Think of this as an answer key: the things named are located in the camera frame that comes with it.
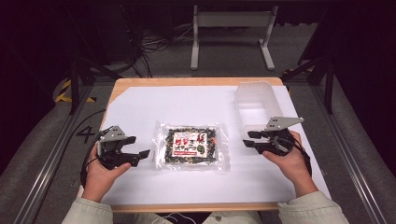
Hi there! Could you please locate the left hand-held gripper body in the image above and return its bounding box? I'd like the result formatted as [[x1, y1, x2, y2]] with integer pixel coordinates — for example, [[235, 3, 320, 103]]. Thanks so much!
[[96, 125, 140, 171]]

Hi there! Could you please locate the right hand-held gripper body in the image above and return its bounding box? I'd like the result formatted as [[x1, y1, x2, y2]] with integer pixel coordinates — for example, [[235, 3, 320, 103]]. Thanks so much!
[[259, 117, 304, 157]]

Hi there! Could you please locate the person's left hand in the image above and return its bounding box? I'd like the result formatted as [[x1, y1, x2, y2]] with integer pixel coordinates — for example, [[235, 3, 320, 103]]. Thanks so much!
[[81, 154, 132, 203]]

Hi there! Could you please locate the person's right hand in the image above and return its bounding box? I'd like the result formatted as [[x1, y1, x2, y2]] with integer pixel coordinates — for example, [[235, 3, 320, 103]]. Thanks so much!
[[262, 130, 318, 199]]

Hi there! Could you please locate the translucent plastic container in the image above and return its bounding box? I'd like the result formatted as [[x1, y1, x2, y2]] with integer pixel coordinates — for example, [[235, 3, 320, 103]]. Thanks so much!
[[233, 80, 285, 142]]

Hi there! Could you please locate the clear packet of dark snacks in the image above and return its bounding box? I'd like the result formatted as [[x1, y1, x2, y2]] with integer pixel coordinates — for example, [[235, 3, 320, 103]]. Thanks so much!
[[151, 119, 232, 172]]

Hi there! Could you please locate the white paper sheet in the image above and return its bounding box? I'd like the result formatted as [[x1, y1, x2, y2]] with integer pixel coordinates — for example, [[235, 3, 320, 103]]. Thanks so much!
[[101, 85, 332, 206]]

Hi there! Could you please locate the wooden table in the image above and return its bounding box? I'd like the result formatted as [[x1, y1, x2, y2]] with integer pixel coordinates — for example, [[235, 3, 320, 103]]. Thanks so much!
[[99, 77, 332, 214]]

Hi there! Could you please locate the person's pale jacket front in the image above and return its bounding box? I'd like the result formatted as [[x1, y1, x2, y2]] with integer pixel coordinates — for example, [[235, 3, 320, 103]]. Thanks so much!
[[201, 211, 263, 224]]

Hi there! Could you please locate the black tripod stand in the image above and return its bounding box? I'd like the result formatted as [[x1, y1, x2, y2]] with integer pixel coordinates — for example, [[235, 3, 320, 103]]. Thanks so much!
[[65, 46, 123, 116], [280, 52, 337, 116]]

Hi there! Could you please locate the white metal stand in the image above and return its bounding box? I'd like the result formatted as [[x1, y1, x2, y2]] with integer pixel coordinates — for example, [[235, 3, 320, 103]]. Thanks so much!
[[190, 5, 279, 72]]

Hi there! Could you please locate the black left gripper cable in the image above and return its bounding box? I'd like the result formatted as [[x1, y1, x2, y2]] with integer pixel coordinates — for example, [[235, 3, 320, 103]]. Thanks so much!
[[79, 108, 108, 189]]

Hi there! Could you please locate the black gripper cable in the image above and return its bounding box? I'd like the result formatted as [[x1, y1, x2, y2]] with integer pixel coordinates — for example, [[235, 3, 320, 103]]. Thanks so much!
[[290, 133, 313, 176], [79, 108, 108, 189]]

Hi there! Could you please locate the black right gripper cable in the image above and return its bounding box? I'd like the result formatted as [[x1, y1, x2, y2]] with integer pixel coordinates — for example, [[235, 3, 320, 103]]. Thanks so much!
[[290, 133, 313, 176]]

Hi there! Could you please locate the aluminium floor rail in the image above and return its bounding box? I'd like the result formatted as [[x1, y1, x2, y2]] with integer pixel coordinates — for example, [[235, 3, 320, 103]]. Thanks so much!
[[12, 84, 94, 224], [310, 84, 389, 224]]

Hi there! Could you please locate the thin white cable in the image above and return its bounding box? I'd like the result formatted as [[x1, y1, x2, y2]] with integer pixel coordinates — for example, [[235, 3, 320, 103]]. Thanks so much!
[[160, 212, 198, 224]]

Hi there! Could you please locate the bundle of black floor cables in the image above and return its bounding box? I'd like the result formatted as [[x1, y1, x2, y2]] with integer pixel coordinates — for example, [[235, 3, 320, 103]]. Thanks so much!
[[122, 8, 194, 78]]

